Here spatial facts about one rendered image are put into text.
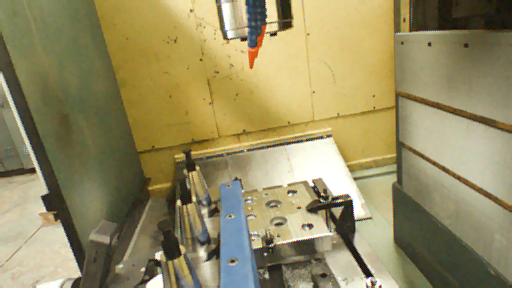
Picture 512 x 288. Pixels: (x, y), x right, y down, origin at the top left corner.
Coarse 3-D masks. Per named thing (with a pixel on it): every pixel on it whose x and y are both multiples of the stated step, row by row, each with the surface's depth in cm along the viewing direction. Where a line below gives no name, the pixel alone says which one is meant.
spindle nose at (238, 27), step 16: (224, 0) 65; (240, 0) 63; (272, 0) 63; (288, 0) 66; (224, 16) 66; (240, 16) 64; (272, 16) 64; (288, 16) 66; (224, 32) 68; (240, 32) 65; (272, 32) 65
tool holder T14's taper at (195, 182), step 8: (192, 176) 53; (200, 176) 54; (192, 184) 54; (200, 184) 54; (192, 192) 54; (200, 192) 54; (208, 192) 56; (200, 200) 54; (208, 200) 55; (200, 208) 54
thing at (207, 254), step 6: (210, 234) 48; (216, 240) 47; (210, 246) 45; (216, 246) 45; (204, 252) 44; (210, 252) 44; (192, 258) 43; (198, 258) 43; (204, 258) 44; (210, 258) 45; (216, 258) 45
